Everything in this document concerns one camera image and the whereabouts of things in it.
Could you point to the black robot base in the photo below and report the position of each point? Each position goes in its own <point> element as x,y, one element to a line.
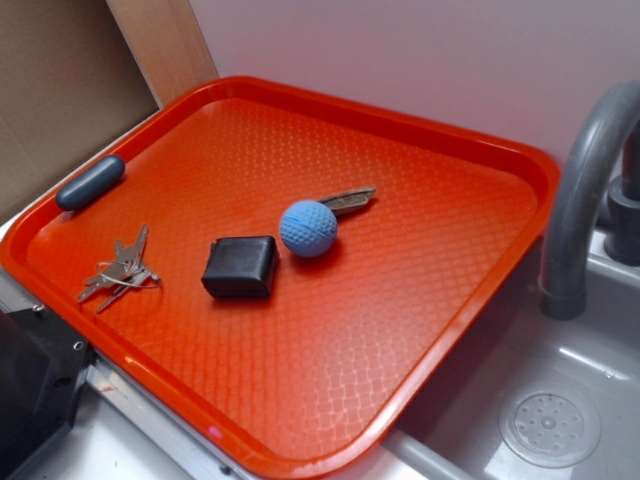
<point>43,369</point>

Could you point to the blue dimpled ball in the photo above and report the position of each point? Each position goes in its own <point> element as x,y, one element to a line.
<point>308,228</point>

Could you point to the black rubber block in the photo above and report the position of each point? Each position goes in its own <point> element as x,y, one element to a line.
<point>241,267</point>

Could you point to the orange plastic tray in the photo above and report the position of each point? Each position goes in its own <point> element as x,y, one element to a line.
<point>302,383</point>

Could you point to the bunch of silver keys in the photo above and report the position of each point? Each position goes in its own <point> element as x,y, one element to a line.
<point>126,272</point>

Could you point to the grey oval capsule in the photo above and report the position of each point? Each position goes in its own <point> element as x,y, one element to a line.
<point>88,186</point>

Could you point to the light wooden board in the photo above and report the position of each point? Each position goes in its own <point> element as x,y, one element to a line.
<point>167,44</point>

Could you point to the grey plastic sink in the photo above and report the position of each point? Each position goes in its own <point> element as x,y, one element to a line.
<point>451,429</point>

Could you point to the round sink drain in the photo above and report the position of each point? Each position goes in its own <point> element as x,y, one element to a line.
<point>549,425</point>

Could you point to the brown cardboard panel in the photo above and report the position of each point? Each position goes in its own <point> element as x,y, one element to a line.
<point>69,87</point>

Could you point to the black faucet knob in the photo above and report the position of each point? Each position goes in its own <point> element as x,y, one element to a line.
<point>622,244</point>

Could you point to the grey curved faucet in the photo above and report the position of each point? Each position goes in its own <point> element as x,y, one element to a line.
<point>595,159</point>

